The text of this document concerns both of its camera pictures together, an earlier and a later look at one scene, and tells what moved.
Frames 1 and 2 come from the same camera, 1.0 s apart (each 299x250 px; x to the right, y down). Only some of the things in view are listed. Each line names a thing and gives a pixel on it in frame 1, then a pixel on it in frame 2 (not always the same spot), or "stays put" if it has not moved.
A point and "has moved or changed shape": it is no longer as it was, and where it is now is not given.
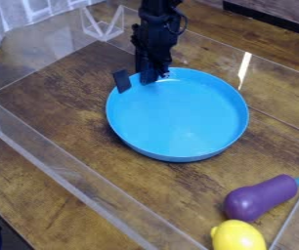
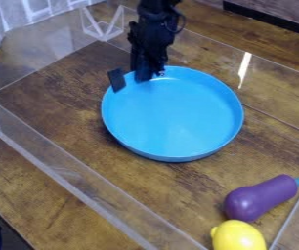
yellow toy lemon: x=236 y=234 stays put
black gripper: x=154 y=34 stays put
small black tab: x=123 y=80 has moved or changed shape
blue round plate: x=184 y=118 stays put
